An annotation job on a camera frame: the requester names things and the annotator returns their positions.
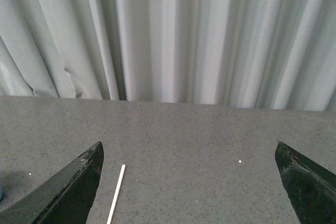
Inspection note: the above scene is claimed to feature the white wooden chopstick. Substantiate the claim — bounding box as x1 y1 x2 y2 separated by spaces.
107 164 126 224

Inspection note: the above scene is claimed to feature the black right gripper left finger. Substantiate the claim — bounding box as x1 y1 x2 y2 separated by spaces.
1 142 104 223

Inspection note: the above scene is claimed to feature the grey pleated curtain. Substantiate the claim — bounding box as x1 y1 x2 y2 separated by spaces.
1 0 335 111

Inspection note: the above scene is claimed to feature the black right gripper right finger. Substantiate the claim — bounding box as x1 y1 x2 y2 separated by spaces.
275 142 335 223

